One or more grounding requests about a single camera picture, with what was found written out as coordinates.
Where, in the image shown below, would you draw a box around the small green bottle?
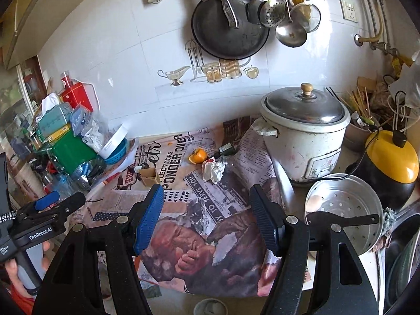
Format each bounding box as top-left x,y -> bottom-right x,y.
213,143 -> 237,159

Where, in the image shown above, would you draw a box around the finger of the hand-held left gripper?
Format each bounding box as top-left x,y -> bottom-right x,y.
23,192 -> 86,233
15,190 -> 60,219

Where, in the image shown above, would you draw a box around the white tissue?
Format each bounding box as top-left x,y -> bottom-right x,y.
201,157 -> 227,185

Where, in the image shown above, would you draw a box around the yellow-green wall cabinet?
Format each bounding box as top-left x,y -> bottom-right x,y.
0,0 -> 119,70

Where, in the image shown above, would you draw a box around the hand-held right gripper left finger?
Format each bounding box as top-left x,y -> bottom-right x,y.
32,184 -> 165,315

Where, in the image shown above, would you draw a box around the steel sink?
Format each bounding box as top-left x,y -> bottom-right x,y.
377,203 -> 420,315

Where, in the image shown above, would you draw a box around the black spatula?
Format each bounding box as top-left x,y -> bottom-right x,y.
305,212 -> 380,228

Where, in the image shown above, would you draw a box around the clear plastic bags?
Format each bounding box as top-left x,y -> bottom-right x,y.
70,105 -> 109,152

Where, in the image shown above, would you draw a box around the green box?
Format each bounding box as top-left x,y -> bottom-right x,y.
48,133 -> 99,175

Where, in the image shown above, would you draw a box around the yellow black kettle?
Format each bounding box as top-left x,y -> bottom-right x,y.
354,129 -> 420,211

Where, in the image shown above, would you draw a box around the white wall socket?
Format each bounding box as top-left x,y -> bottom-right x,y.
339,0 -> 359,24

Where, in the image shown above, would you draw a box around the white plastic bag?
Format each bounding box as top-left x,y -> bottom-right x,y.
388,62 -> 420,123

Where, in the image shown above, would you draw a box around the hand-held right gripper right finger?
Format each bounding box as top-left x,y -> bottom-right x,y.
248,184 -> 381,315

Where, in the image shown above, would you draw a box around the red tin box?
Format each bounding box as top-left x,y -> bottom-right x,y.
60,71 -> 96,114

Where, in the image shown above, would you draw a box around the dish rag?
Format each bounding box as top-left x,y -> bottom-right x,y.
374,207 -> 396,253

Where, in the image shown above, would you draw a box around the steel ladle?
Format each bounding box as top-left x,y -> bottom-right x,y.
275,0 -> 308,47

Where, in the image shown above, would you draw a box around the wall faucet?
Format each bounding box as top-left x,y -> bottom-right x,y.
354,33 -> 400,57

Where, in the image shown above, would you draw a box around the small cardboard box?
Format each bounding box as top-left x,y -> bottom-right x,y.
137,167 -> 161,186

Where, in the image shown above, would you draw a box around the wire mesh strainer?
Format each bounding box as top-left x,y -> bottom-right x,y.
290,2 -> 322,34

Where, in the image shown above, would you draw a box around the long kitchen knife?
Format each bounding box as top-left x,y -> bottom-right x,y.
269,156 -> 296,204

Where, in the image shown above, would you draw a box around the teal tissue box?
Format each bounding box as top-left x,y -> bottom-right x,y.
37,93 -> 74,137

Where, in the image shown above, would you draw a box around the white plastic bowl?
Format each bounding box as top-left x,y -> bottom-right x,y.
193,298 -> 229,315

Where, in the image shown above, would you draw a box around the white rice cooker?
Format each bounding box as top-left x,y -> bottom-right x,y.
253,83 -> 352,188

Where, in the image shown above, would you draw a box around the blue plastic basket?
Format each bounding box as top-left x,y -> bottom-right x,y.
98,123 -> 130,166

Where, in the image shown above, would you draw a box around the glass display cabinet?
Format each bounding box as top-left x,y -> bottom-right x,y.
0,56 -> 50,187

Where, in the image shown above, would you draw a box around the steel slotted spoon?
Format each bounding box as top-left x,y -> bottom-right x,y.
259,0 -> 287,29

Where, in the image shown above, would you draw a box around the person's left hand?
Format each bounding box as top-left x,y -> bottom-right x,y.
0,240 -> 52,288

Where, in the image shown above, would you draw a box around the orange peel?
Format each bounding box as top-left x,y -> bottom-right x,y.
188,148 -> 208,165

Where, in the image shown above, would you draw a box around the printed newspaper sheet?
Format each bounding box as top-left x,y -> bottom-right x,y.
80,115 -> 313,298

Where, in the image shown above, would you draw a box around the utensil holder with chopsticks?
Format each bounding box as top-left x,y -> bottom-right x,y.
326,87 -> 383,153

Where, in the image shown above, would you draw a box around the green plastic bowl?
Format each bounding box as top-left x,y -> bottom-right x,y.
392,236 -> 420,306

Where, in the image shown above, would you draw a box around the metal steamer pot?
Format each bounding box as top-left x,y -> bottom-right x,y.
305,173 -> 385,258

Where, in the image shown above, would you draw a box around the black frying pan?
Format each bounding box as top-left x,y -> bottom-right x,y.
191,0 -> 270,60

